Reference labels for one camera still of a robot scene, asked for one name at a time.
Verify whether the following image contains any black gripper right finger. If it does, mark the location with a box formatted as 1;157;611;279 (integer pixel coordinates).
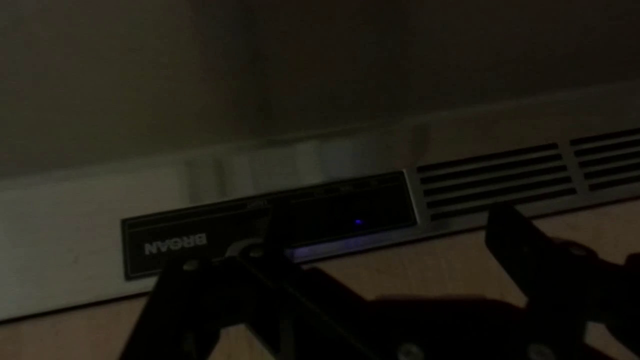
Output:
484;200;640;356

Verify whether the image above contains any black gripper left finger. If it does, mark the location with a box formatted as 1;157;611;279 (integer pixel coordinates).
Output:
117;198;381;360

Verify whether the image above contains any stainless steel range hood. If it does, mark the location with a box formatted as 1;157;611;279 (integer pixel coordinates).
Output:
0;77;640;323

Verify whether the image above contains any wooden cabinet above hood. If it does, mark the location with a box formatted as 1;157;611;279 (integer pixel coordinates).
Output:
0;198;640;360

